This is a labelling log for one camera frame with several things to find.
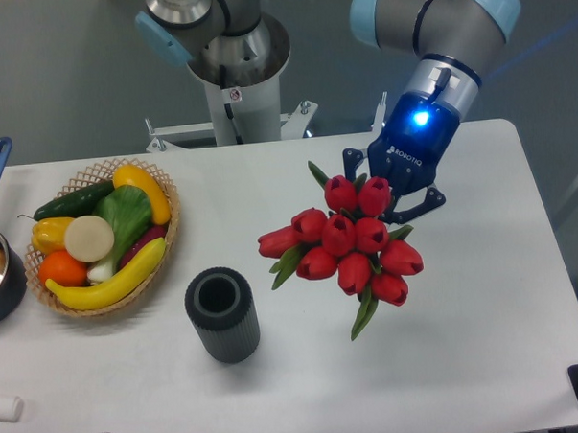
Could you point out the purple eggplant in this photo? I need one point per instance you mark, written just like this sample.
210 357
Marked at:
152 233

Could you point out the round beige onion slice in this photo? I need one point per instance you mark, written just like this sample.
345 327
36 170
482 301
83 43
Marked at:
89 238

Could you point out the yellow banana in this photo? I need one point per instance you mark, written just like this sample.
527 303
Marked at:
116 288

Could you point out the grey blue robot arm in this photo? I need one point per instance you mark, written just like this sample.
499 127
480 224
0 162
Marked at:
455 41

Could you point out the dark grey ribbed vase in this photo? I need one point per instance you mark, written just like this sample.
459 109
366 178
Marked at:
220 305

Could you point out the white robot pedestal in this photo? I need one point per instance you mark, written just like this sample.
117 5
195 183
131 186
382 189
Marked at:
240 75

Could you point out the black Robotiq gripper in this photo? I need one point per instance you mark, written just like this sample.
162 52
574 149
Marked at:
406 154

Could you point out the orange fruit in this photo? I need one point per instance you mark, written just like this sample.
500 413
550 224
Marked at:
62 268

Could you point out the white cylinder object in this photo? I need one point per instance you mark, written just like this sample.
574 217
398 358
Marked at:
10 408

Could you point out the woven wicker basket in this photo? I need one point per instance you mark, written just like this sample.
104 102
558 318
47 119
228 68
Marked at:
94 175

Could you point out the red tulip bouquet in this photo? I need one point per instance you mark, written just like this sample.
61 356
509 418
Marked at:
350 241

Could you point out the green cucumber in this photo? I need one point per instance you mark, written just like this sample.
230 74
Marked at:
75 204

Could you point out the yellow bell pepper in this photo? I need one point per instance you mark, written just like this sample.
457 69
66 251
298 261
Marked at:
48 234

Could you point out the green leafy bok choy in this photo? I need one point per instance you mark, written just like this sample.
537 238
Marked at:
128 211

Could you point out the yellow squash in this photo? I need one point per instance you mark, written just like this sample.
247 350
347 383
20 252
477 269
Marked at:
132 175

